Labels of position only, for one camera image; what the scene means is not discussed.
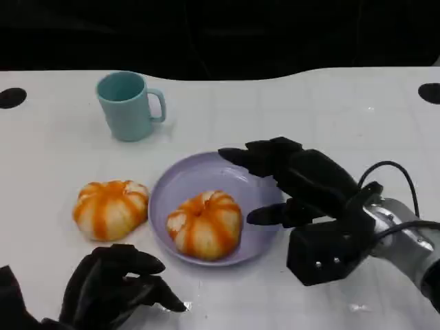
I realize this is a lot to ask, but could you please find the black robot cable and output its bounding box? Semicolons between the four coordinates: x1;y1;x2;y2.
356;160;422;218
373;219;440;249

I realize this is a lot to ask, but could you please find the lilac plate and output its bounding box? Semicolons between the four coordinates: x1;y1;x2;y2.
147;151;287;267

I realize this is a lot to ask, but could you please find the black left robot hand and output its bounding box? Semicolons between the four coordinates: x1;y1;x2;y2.
58;243;188;330

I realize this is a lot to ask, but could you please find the black table cable grommet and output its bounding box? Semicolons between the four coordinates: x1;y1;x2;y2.
0;87;28;109
417;82;440;104

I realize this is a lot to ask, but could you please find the pale green mug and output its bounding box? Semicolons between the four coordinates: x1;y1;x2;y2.
95;70;167;142

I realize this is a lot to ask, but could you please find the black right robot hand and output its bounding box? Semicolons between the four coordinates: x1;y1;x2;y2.
217;136;371;241

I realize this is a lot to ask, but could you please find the orange white toy bread roll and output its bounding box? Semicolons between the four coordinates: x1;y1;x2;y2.
166;190;243;261
72;179;151;242

